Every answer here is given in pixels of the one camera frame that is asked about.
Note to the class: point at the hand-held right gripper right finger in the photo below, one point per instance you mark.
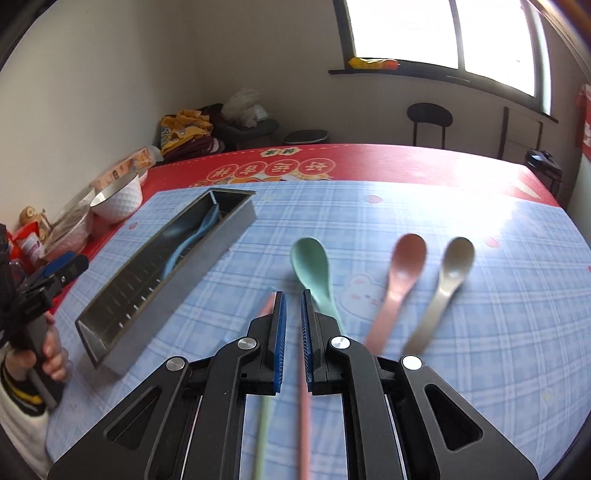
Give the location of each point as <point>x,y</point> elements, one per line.
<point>306,344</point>

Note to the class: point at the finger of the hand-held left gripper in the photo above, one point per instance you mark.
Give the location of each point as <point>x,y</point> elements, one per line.
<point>75,266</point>
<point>48,270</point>

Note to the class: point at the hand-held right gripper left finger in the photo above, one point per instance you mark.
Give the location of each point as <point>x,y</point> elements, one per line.
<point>280,344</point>

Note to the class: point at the green spoon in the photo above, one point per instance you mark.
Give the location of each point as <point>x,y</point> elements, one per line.
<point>310,265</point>

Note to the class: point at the pink chopstick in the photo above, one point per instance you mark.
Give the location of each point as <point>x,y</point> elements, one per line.
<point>303,424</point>

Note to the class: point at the grey metal utensil box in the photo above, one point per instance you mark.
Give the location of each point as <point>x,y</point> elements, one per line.
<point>184,286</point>

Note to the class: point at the pink spoon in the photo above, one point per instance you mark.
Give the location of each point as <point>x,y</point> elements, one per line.
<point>406,258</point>

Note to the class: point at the person's left forearm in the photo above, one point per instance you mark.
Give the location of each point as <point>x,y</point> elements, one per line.
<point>18,424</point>

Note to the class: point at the person's left hand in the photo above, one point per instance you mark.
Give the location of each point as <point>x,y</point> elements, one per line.
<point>55,357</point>

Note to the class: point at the red snack packet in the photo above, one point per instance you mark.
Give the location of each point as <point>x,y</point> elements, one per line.
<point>30,242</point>

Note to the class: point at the white dimpled bowl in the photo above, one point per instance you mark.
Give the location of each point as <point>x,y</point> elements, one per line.
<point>120,203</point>

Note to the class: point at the green chopstick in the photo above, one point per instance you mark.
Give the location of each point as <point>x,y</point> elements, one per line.
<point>263,438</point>

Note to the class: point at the blue spoon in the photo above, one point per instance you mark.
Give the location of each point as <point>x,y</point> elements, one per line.
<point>187,244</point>

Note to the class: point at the orange snack box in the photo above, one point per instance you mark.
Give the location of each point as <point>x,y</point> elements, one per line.
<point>134,161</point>

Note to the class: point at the beige spoon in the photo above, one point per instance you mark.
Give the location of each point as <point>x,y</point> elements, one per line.
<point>455,263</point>

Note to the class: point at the yellow snack bags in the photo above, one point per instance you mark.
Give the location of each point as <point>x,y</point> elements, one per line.
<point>184,131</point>

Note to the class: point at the blue plaid tablecloth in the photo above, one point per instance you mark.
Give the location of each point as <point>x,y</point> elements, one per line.
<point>485,323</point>

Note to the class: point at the red printed tablecloth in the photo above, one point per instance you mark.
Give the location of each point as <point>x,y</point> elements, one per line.
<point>392,159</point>

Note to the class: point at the round black stool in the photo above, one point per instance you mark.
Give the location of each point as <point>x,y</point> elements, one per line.
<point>304,136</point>

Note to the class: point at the dark low stool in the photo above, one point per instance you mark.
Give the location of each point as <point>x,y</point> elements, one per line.
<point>251,134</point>

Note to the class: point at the clear plastic bag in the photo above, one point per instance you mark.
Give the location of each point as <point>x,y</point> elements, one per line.
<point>244,106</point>

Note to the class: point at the black chair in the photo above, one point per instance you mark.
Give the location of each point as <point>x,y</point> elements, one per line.
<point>429,113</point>

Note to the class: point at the yellow packet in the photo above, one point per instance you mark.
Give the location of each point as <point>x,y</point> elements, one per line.
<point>364,63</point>

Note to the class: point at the orange packet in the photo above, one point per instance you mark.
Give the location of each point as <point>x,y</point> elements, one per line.
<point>390,64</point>

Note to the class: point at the black cooker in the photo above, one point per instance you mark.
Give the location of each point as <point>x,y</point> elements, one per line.
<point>545,170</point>

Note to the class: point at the black window sill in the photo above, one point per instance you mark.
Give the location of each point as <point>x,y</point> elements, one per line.
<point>438,74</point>

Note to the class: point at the window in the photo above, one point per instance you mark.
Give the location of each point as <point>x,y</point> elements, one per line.
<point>401,27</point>

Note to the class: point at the black folding frame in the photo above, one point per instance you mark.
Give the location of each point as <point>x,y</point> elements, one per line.
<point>508,134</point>

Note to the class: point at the red wall hanging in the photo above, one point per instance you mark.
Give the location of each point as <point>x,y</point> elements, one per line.
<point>585,120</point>

